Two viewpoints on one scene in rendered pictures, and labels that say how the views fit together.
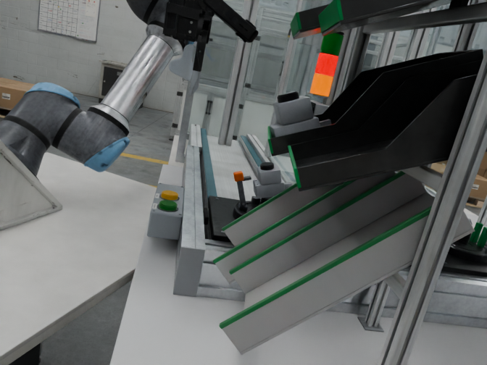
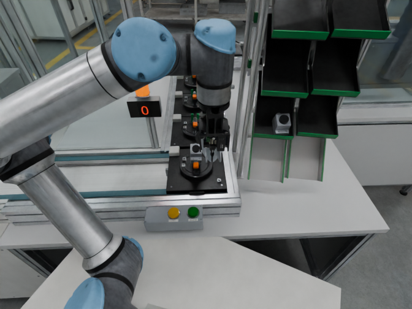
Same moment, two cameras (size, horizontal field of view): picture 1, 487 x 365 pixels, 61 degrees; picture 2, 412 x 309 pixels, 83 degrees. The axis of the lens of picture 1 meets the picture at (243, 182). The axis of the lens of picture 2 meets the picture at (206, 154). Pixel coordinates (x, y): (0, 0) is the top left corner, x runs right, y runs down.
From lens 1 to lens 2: 1.06 m
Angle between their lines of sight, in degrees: 74
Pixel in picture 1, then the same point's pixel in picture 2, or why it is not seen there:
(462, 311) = not seen: hidden behind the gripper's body
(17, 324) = (286, 274)
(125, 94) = (100, 225)
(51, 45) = not seen: outside the picture
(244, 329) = (320, 175)
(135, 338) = (275, 227)
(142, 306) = (253, 227)
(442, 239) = not seen: hidden behind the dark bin
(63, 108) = (116, 287)
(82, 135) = (135, 271)
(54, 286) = (252, 270)
